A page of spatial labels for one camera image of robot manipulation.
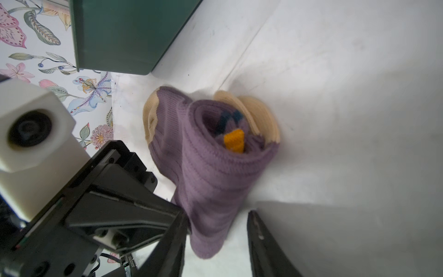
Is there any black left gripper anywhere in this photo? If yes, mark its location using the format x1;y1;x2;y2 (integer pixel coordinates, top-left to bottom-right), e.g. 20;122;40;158
1;140;182;277

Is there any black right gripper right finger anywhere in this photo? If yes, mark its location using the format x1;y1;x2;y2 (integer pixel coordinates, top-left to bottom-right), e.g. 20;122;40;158
247;210;302;277

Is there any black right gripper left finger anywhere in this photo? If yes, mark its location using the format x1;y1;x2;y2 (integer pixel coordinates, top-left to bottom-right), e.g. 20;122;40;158
103;211;189;277

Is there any purple sock with beige toe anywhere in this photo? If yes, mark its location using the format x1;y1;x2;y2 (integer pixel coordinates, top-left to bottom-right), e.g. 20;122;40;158
143;87;280;259

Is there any green plastic organizer bin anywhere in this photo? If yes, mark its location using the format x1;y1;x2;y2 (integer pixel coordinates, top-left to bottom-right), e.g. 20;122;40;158
69;0;200;75

